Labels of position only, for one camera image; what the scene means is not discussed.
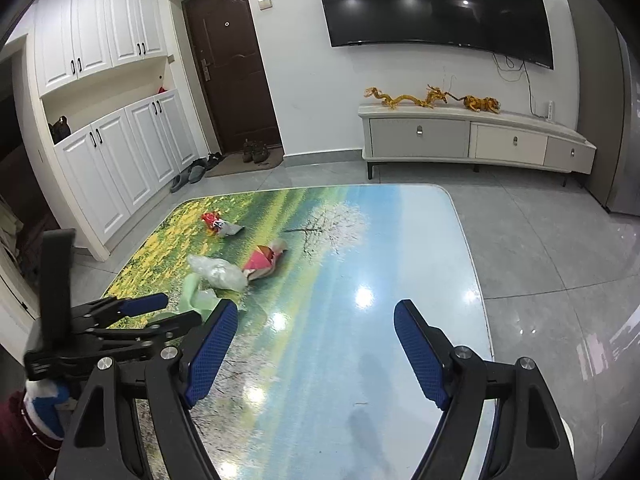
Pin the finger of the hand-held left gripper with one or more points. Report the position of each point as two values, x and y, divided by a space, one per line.
165 327
145 304

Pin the pink foil wrapper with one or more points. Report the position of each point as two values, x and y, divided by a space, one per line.
260 262

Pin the clear plastic bag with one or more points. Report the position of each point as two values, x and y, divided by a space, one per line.
220 272

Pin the white power strip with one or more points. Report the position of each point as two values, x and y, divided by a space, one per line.
550 111

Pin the brown doormat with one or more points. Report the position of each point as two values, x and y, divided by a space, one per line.
235 164

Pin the brown shoe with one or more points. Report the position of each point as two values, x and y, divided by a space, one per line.
260 152
248 151

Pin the long golden dragon figurine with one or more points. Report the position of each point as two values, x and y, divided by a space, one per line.
395 99

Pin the golden tiger figurine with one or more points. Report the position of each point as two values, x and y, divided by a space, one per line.
481 104

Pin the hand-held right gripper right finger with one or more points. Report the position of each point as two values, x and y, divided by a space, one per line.
420 355

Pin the white and grey television stand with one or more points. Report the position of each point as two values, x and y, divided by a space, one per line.
420 140

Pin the green paper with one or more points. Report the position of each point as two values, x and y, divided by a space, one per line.
197 300

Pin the dark brown entrance door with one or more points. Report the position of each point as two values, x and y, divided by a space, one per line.
230 70

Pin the red wrapper with clear plastic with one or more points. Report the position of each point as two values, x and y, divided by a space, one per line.
212 221

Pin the beige light switch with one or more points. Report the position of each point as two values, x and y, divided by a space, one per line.
265 4

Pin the black wall television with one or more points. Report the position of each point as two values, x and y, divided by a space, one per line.
430 10

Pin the person's left forearm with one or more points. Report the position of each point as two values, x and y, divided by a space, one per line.
20 425

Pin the short golden dragon figurine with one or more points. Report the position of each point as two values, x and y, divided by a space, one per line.
437 96

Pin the white wall cabinet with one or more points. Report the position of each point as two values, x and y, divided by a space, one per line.
100 185

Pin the black handbag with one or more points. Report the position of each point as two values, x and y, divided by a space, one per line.
60 131

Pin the grey slipper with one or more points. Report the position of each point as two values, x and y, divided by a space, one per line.
178 184
196 172

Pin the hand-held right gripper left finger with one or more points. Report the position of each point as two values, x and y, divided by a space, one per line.
210 355

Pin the black sandal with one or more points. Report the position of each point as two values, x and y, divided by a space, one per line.
215 159

